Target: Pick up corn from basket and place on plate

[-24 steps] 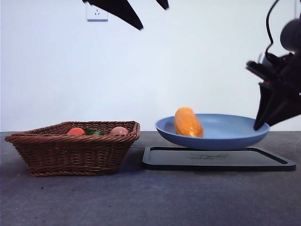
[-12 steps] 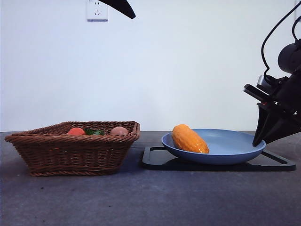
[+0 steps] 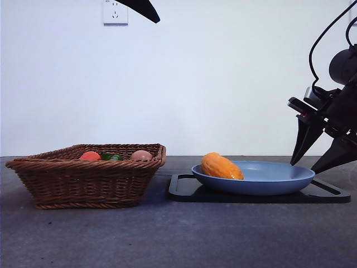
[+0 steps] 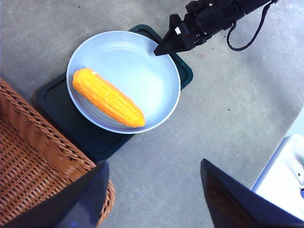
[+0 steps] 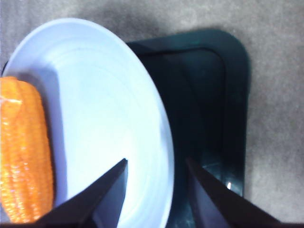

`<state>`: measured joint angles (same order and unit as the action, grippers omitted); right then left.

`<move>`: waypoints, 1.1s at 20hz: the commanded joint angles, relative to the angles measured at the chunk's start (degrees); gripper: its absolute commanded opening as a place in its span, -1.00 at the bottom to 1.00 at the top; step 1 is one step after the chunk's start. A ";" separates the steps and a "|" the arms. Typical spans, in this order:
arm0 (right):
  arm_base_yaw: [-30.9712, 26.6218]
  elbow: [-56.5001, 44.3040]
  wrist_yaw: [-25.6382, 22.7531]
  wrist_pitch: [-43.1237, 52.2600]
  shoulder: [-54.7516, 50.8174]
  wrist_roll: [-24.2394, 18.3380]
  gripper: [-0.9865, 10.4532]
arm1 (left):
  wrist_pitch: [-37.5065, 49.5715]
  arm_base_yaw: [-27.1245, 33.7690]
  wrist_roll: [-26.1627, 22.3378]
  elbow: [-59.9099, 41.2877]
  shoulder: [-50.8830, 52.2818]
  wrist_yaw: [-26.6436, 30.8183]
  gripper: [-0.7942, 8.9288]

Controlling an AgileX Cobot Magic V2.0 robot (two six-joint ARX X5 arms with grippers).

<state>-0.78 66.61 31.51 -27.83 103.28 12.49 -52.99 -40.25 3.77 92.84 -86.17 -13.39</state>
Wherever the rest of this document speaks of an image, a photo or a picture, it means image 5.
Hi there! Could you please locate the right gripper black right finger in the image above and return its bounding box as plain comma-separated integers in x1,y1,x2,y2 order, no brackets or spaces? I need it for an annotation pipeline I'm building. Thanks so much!
185,156,287,225

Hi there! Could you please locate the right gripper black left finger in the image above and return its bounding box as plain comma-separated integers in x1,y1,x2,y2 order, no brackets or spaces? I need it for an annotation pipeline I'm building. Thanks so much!
38,158,129,225

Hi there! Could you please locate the blue round plate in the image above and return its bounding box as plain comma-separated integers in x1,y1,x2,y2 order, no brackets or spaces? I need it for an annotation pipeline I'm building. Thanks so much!
1,18,175,225

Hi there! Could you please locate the orange corn cob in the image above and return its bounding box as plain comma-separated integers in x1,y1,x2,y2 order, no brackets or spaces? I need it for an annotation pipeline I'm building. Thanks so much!
0,76,54,223

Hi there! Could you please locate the black rectangular tray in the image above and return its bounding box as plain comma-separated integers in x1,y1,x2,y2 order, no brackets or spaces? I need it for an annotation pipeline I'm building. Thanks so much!
125,28,250,225

